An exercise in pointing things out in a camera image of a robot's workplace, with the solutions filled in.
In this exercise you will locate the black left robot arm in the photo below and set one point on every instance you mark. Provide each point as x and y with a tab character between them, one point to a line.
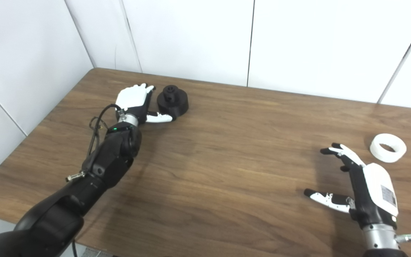
109	157

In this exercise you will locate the grey padded seat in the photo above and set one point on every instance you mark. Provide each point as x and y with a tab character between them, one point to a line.
95	252

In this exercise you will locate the white and black left hand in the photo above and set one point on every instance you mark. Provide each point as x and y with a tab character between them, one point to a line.
132	98

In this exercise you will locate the white and black right hand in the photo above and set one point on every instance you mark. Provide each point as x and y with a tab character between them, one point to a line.
378	189

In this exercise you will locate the round black part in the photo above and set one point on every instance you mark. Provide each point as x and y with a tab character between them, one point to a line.
173	103

